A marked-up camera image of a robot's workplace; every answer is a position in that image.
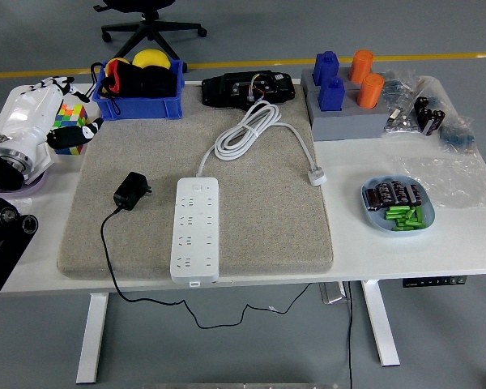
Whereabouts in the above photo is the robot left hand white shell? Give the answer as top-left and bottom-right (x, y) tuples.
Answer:
(0, 75), (105, 161)

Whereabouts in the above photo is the black power adapter with cord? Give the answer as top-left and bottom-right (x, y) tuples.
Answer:
(100, 171), (309, 330)

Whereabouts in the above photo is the white power strip with cable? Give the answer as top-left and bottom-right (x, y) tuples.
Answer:
(169, 100), (329, 289)

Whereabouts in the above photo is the multicoloured puzzle cube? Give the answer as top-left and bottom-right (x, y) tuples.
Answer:
(51, 104), (91, 156)

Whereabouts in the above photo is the purple round plate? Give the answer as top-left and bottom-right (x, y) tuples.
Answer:
(0, 169), (49, 196)

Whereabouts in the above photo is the blue plastic bin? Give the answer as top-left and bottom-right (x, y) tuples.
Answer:
(92, 59), (186, 122)

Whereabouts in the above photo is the large yellow ball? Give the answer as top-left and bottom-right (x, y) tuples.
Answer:
(132, 49), (172, 70)

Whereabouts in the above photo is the black office chair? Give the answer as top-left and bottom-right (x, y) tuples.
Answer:
(92, 0), (208, 62)

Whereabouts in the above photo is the black electronic device open wiring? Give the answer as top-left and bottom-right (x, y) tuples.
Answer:
(201, 70), (296, 110)

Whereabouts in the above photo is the white table leg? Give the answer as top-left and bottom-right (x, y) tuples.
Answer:
(360, 279), (402, 368)
(75, 293), (109, 385)

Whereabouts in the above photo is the grey-brown fabric mat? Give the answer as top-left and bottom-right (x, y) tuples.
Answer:
(56, 80), (335, 280)

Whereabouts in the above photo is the grey holder block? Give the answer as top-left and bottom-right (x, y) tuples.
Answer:
(310, 87), (392, 142)
(301, 67), (390, 98)

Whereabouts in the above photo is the blue plastic block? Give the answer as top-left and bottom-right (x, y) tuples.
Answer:
(318, 76), (346, 113)
(312, 50), (340, 87)

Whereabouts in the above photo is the orange plastic cylinder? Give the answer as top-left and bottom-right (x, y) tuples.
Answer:
(356, 73), (386, 109)
(347, 49), (374, 84)

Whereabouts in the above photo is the silver metal box under table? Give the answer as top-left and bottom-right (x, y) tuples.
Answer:
(318, 282), (352, 305)

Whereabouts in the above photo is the light blue oval dish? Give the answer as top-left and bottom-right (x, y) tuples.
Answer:
(360, 174), (437, 237)

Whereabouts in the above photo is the clear bag of blue parts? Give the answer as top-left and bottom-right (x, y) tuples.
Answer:
(382, 68), (417, 107)
(437, 115), (478, 154)

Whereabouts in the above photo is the clear bag of silver screws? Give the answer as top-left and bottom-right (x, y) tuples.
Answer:
(382, 105), (424, 137)

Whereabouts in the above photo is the clear bag of black capacitors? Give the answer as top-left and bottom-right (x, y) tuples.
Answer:
(411, 76), (450, 137)

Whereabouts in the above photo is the empty clear plastic bag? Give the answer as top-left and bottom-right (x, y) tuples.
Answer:
(391, 152), (486, 210)

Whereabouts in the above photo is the black table control panel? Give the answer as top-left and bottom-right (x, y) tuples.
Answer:
(402, 276), (469, 289)

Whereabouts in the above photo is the black drawstring pouch red lining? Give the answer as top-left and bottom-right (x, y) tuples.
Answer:
(89, 59), (179, 118)

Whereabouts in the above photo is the thin black hanging cable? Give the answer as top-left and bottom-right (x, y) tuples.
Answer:
(345, 281), (356, 389)

